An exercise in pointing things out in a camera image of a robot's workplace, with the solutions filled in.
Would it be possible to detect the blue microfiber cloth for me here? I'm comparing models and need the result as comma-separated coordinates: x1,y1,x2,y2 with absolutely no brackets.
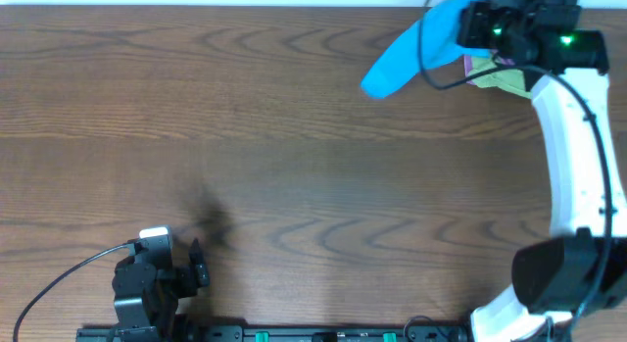
361,0,490,99

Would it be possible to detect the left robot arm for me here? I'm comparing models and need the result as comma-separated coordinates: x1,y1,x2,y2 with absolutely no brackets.
106,235,210,342

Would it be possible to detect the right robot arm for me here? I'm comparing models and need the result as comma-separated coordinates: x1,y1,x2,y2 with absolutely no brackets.
458,0,626,341

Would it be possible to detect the green microfiber cloth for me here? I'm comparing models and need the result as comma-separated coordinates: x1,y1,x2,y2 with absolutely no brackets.
463,56,531,99

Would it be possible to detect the purple microfiber cloth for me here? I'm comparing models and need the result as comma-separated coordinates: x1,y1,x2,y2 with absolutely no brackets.
464,56,517,88

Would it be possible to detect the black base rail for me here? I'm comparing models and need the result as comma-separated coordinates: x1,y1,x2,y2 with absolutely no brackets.
75,323,474,342

